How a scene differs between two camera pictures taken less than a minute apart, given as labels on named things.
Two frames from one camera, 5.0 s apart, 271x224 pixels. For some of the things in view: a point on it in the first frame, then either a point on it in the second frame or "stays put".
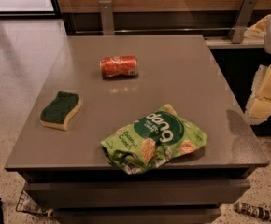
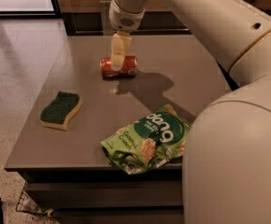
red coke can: (119, 66) stays put
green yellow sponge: (57, 113) stays put
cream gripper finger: (269, 83) to (121, 49)
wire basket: (27, 204) stays put
